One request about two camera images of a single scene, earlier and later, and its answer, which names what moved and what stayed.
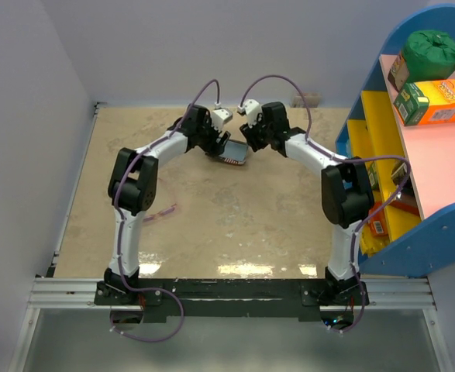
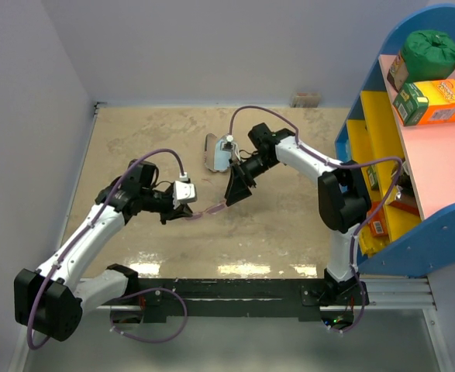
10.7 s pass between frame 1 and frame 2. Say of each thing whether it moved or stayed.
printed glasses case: moved
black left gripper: moved
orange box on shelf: stayed
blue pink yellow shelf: stayed
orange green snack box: stayed
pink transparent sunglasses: moved
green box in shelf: stayed
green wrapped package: stayed
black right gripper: moved
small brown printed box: stayed
